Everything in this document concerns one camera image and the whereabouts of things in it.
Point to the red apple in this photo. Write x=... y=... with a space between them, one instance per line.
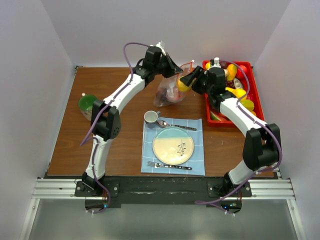
x=241 y=72

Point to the metal fork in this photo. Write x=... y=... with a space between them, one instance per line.
x=162 y=165

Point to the orange yellow mango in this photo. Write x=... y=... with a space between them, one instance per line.
x=232 y=71

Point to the yellow peach top left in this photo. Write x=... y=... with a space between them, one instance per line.
x=207 y=65

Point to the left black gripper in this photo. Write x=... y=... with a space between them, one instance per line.
x=172 y=70

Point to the yellow lemon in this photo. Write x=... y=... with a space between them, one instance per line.
x=238 y=92

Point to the clear zip top bag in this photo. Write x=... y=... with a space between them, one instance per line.
x=170 y=84

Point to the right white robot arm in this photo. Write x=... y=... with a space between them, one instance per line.
x=262 y=145

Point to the beige and teal plate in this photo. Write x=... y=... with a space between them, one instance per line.
x=173 y=146

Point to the yellow star fruit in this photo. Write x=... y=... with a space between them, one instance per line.
x=248 y=104

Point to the green glass cup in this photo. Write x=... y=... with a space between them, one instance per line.
x=85 y=104

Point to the grey mug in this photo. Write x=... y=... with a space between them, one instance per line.
x=151 y=118

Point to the dark red mango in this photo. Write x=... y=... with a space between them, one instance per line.
x=161 y=98

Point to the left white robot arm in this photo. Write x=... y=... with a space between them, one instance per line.
x=105 y=116

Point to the aluminium frame rail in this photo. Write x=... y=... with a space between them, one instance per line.
x=261 y=189

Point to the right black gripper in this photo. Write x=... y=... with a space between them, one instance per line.
x=198 y=71

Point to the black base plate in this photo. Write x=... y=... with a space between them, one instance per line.
x=115 y=191

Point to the yellow bell pepper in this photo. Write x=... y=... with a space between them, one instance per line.
x=184 y=84

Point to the metal spoon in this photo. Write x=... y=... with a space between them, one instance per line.
x=164 y=124

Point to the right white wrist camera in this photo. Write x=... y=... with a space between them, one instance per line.
x=215 y=63

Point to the red plastic fruit tray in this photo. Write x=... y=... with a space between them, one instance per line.
x=218 y=120

